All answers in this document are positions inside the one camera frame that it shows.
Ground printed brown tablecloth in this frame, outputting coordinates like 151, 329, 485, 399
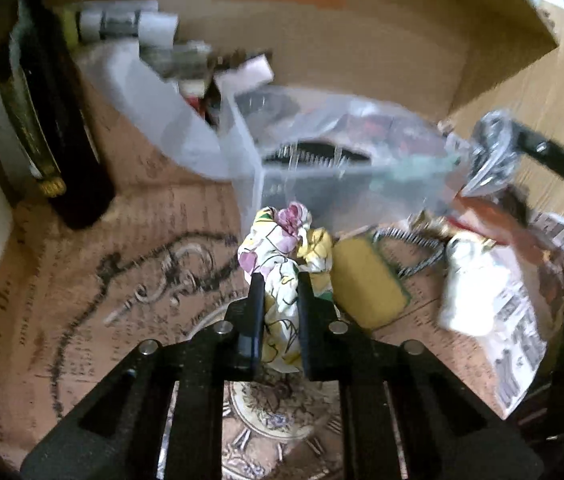
0, 77, 553, 480

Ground clear plastic bag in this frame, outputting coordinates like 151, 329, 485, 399
82, 42, 515, 233

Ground brown cardboard box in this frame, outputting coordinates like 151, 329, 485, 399
42, 0, 564, 117

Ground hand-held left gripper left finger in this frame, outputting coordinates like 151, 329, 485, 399
20, 275, 267, 480

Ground printed newspaper sheet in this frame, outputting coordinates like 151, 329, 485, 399
489, 210, 564, 418

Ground floral fabric scrunchie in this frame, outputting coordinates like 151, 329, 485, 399
237, 202, 335, 374

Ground reddish brown pouch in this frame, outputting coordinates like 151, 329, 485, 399
454, 194, 555, 263

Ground dark glass bottle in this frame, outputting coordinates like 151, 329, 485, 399
0, 0, 118, 232

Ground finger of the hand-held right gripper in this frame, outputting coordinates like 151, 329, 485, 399
472, 112, 564, 217

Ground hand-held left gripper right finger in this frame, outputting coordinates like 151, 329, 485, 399
298, 272, 544, 480

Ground black and white cord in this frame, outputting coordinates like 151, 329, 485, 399
374, 226, 449, 278

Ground yellow sponge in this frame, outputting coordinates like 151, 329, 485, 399
331, 236, 411, 332

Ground white paper rolls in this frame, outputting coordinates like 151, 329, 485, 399
62, 0, 180, 47

